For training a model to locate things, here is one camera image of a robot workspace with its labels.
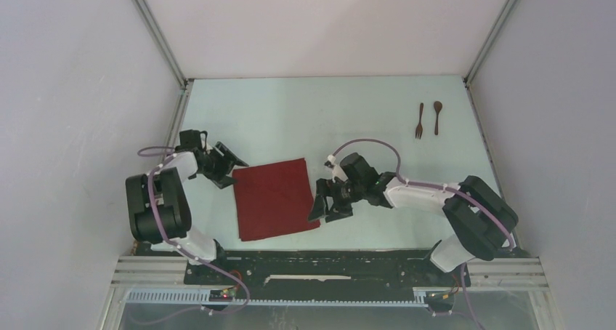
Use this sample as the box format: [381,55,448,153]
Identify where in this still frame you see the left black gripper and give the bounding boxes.
[198,142,246,189]

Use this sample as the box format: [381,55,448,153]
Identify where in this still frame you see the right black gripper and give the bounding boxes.
[307,178,364,223]

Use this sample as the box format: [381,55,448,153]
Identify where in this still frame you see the red cloth napkin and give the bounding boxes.
[232,158,320,241]

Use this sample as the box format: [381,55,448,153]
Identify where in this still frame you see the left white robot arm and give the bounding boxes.
[125,141,248,284]

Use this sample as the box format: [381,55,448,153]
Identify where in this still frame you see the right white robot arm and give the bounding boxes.
[307,172,519,285]

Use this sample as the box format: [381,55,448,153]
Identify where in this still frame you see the brown wooden fork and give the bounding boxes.
[415,102,424,140]

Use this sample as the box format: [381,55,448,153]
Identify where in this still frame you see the brown wooden spoon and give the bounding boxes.
[433,101,443,136]

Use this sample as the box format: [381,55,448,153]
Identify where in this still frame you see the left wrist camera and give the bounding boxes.
[176,129,208,152]

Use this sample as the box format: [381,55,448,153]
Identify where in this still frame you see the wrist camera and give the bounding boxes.
[324,153,379,187]
[176,129,208,152]

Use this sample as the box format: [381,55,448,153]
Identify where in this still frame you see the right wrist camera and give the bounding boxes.
[324,153,379,187]

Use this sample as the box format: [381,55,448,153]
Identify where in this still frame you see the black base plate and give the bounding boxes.
[214,249,471,301]

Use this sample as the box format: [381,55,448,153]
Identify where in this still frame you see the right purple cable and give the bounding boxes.
[329,138,516,330]

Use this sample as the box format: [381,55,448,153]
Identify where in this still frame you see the white cable duct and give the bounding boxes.
[125,289,428,307]

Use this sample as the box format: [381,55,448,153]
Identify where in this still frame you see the aluminium frame rail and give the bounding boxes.
[111,256,187,288]

